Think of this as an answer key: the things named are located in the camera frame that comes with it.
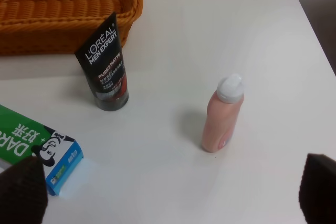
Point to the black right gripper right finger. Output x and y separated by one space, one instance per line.
317 189

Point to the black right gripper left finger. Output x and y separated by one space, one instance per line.
24 196

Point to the black face wash tube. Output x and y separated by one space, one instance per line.
101 59

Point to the green blue toothpaste box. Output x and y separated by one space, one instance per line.
22 137

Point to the orange wicker basket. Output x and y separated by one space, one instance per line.
30 27

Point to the pink bottle white cap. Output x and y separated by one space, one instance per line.
222 113

